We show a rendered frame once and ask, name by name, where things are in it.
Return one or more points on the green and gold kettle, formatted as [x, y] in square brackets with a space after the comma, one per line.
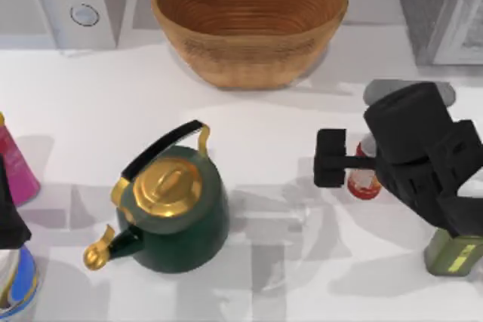
[188, 231]

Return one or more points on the pale grey rounded box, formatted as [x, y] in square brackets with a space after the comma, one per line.
[377, 90]

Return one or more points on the olive green box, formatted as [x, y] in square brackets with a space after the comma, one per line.
[445, 258]

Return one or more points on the pale microwave oven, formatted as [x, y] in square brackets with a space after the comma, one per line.
[107, 5]

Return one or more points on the brown woven basket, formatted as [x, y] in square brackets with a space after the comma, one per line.
[249, 54]

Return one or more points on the blue and white cup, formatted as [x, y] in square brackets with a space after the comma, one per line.
[17, 284]

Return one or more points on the smaller microwave knob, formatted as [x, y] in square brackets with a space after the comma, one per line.
[85, 14]

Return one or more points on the pink bottle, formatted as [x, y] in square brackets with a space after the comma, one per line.
[19, 175]

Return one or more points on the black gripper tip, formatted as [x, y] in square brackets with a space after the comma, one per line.
[9, 216]

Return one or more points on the red bottle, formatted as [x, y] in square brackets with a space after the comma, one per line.
[362, 184]

